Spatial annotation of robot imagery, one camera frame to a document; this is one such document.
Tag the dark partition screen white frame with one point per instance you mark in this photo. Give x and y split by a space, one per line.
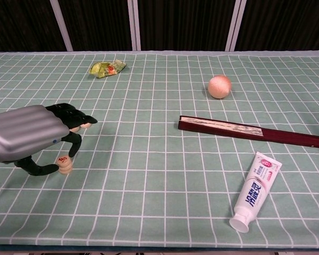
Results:
21 21
186 21
287 21
95 21

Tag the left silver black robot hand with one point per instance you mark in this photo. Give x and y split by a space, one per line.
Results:
24 132

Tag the dark red folded fan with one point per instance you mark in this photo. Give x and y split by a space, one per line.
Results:
228 131

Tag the green snack packet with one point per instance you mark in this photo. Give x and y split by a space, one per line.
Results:
106 69

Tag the peach woven ball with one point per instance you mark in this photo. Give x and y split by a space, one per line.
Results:
219 87

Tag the white toothpaste tube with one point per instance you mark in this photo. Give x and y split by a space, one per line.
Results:
255 191

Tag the chess piece black character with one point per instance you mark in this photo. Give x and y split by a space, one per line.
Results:
66 167

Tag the green white checked tablecloth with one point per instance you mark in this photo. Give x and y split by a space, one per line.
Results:
159 186

